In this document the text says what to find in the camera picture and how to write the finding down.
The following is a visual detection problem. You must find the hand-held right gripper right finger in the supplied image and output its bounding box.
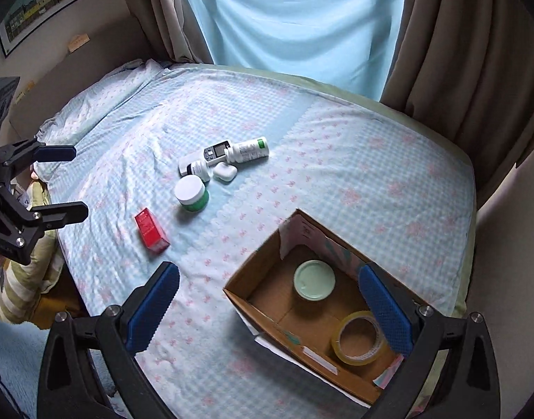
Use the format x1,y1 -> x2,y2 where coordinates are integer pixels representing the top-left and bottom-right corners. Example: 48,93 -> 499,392
358,262 -> 502,419

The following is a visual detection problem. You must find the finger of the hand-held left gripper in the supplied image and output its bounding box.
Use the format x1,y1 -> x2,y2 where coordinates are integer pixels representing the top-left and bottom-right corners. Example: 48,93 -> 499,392
0,137 -> 78,184
0,184 -> 89,267

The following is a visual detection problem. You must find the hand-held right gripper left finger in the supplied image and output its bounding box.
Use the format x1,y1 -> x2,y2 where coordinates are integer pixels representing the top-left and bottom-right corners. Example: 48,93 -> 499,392
37,261 -> 181,419

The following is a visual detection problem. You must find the red carton box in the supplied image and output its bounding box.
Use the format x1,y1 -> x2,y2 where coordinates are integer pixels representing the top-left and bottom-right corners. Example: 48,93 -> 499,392
134,208 -> 170,252

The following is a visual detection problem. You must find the cardboard box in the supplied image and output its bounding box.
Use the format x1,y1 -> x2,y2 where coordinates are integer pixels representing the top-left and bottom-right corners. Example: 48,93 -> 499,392
223,208 -> 429,406

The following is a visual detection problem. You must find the green jar with white lid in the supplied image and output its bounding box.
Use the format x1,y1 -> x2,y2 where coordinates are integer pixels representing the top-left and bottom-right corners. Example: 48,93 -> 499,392
174,175 -> 209,212

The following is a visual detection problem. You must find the dark jar with white lid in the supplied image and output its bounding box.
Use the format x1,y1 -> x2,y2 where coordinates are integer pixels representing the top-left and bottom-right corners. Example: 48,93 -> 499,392
189,160 -> 212,183

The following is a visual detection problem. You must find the small white case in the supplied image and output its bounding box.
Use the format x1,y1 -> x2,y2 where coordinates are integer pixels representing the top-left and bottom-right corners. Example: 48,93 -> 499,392
212,162 -> 238,183

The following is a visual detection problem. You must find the white remote control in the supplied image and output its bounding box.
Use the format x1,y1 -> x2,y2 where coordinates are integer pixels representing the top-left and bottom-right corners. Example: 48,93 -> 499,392
178,140 -> 233,175

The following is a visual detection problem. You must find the white bottle with green label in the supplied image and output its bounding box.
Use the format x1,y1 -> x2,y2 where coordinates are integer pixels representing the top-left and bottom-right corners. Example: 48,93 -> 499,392
224,137 -> 270,166

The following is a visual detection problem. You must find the clear yellowish tape roll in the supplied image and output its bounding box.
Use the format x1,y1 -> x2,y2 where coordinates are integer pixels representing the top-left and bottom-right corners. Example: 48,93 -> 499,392
331,310 -> 387,364

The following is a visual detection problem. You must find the yellow striped pillow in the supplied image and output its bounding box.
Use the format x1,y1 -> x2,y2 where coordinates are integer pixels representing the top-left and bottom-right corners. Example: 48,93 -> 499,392
0,175 -> 64,324

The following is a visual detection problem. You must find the pale green round lid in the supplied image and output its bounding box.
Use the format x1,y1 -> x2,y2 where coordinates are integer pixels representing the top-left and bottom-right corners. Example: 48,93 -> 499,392
293,259 -> 336,302

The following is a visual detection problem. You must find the beige headboard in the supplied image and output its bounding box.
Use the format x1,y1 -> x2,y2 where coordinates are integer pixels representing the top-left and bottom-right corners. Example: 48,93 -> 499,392
7,11 -> 176,140

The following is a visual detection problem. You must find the blue fuzzy blanket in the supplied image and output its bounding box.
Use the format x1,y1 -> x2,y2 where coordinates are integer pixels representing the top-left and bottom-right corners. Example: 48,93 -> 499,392
0,318 -> 119,419

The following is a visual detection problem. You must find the beige curtain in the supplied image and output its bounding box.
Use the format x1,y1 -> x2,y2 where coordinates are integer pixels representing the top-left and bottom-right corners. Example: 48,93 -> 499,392
123,0 -> 215,64
378,0 -> 534,171

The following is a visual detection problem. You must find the checked floral bed sheet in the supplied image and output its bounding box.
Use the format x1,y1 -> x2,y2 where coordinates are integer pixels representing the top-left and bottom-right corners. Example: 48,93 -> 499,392
40,59 -> 477,419

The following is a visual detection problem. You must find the light blue window cloth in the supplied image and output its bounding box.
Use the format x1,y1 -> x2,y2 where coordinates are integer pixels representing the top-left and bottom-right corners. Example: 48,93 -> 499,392
177,0 -> 409,101

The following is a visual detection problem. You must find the framed wall poster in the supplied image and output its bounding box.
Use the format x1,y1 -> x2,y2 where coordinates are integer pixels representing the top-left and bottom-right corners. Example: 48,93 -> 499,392
0,0 -> 101,57

